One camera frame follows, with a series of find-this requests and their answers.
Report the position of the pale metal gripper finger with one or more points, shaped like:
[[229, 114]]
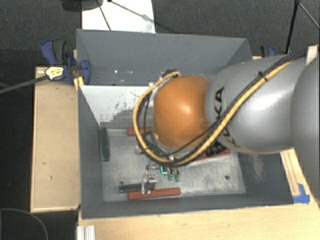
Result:
[[153, 180], [145, 184]]

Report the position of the pale wood flat board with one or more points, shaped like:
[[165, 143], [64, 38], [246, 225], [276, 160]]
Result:
[[55, 144]]

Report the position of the grey metal bin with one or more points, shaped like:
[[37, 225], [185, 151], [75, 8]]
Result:
[[125, 54]]

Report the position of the black cylinder on white bracket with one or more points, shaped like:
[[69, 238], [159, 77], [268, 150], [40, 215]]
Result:
[[214, 149]]

